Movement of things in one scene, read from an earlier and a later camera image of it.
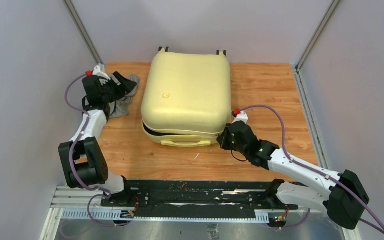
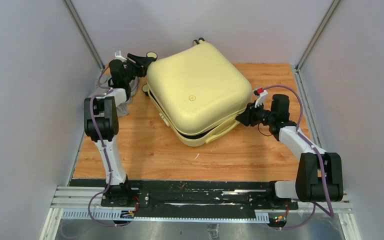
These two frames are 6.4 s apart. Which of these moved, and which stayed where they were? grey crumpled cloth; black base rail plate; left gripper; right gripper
Moved: left gripper; right gripper
Stayed: black base rail plate; grey crumpled cloth
